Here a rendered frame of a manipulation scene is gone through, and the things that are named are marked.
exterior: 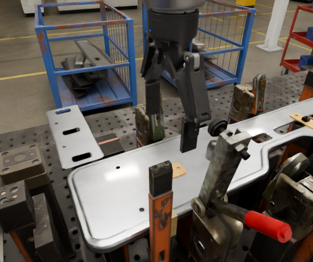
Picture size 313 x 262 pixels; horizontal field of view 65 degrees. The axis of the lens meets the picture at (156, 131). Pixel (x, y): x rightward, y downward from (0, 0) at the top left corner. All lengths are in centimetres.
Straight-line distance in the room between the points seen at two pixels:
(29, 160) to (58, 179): 47
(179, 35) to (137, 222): 32
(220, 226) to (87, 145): 39
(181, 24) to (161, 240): 31
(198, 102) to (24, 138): 105
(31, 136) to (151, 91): 89
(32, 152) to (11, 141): 74
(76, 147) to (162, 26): 40
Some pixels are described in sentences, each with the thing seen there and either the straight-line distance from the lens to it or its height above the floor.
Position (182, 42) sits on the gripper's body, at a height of 129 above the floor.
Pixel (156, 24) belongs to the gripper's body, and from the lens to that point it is 37.
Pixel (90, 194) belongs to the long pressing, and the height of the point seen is 100.
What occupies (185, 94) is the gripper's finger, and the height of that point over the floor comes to 122.
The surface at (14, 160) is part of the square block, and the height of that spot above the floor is 106.
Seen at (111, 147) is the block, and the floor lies 98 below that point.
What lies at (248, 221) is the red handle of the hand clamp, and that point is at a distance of 35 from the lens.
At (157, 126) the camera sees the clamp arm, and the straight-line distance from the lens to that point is 66.
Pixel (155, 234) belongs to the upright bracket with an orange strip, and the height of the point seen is 108.
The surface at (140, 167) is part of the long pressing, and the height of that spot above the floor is 100.
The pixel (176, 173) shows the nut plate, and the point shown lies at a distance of 56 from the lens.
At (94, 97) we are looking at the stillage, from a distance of 274.
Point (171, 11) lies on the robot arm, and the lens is 37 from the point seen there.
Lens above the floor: 140
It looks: 35 degrees down
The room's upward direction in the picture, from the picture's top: straight up
